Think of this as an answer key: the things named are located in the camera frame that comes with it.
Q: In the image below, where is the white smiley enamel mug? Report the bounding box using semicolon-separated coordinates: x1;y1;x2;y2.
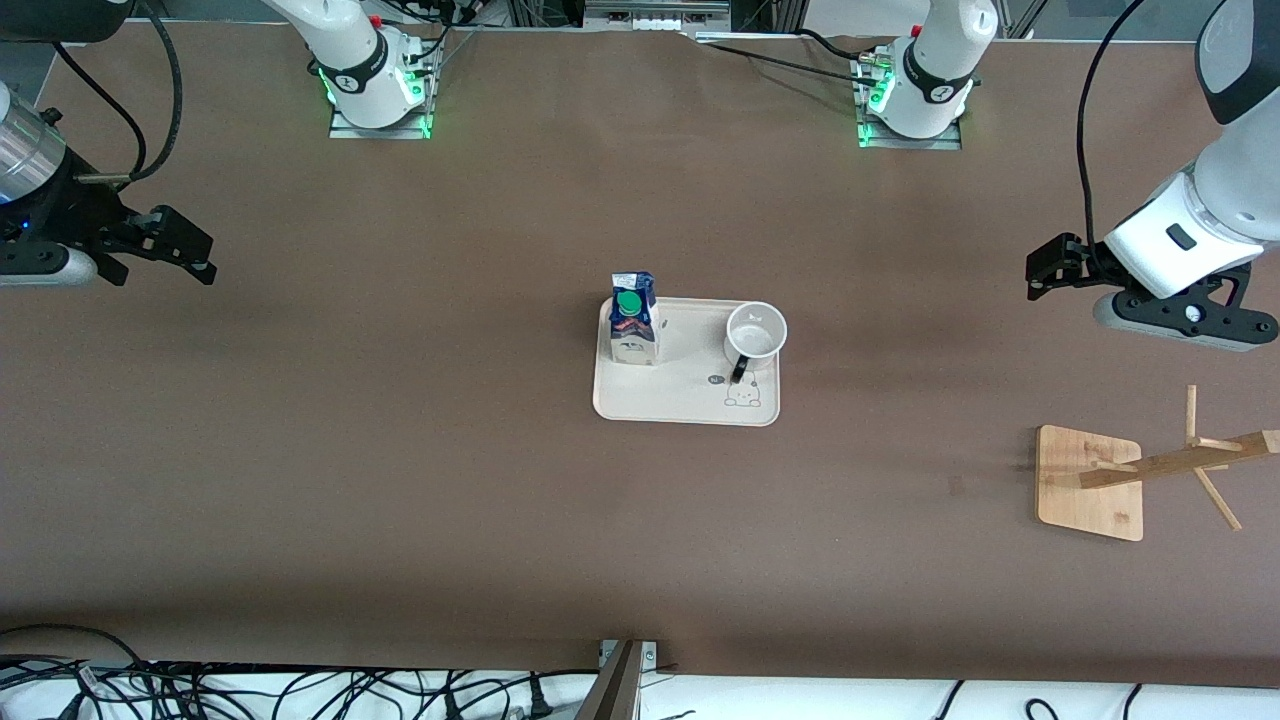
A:
723;301;789;385

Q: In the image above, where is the wooden cup stand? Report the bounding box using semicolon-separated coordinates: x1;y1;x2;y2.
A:
1035;385;1280;543

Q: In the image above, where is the cream tray with bunny print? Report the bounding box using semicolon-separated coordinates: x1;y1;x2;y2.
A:
592;297;781;428

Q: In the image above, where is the slanted grey beam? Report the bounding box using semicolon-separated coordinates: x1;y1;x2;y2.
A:
575;640;646;720

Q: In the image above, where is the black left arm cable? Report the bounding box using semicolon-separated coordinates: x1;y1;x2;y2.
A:
1075;0;1147;277

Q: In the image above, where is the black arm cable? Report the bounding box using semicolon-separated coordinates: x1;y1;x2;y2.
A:
48;0;183;187
1075;0;1147;277

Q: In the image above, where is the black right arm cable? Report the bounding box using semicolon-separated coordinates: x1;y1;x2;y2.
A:
48;0;183;187

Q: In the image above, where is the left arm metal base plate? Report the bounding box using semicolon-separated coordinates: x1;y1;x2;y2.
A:
855;60;964;152

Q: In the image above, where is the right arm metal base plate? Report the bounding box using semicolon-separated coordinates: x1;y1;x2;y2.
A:
328;60;434;141

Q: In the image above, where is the black cable on table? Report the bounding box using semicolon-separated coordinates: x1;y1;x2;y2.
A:
695;28;893;87

